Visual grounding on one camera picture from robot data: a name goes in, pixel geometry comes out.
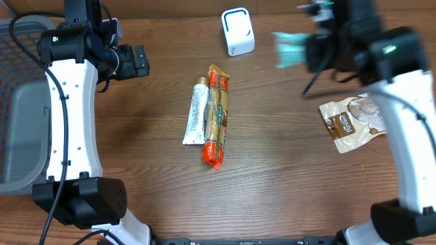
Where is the teal snack packet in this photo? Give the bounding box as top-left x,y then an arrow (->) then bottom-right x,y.
272,32 -> 310,69

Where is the beige pouch bag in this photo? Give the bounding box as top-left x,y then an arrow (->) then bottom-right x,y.
319,93 -> 386,154

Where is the orange spaghetti packet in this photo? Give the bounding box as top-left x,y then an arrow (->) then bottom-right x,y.
202,64 -> 230,170

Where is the white tube with gold cap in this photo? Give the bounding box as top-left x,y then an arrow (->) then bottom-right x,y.
183,77 -> 209,145

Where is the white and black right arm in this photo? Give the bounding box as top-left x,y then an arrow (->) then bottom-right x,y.
305,0 -> 435,244

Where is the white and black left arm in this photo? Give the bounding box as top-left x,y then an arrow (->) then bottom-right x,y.
32,0 -> 154,244

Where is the white barcode scanner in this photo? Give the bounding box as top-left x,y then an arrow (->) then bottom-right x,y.
221,7 -> 255,56

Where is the dark grey plastic basket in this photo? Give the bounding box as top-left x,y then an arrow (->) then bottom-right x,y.
1,19 -> 50,195

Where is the black mounting rail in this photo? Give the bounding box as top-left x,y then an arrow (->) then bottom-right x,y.
150,236 -> 341,245

